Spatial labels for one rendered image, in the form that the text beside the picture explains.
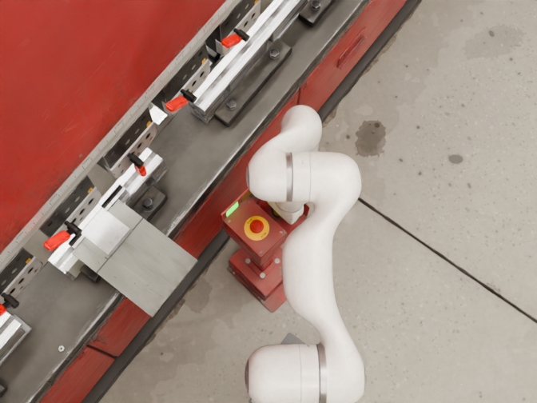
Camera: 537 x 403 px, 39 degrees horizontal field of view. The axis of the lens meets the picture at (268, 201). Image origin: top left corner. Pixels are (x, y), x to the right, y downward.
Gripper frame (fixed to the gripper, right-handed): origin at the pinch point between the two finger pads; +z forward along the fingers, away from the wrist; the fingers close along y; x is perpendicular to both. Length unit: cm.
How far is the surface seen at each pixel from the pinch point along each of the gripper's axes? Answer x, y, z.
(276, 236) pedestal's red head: -7.5, 4.0, -3.4
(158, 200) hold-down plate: -25.2, -24.7, -13.5
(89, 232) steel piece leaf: -44, -29, -23
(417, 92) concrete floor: 94, -2, 75
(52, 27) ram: -29, -36, -107
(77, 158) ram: -37, -31, -66
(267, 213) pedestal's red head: -3.4, -2.9, 2.6
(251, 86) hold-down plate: 16.3, -30.6, -13.0
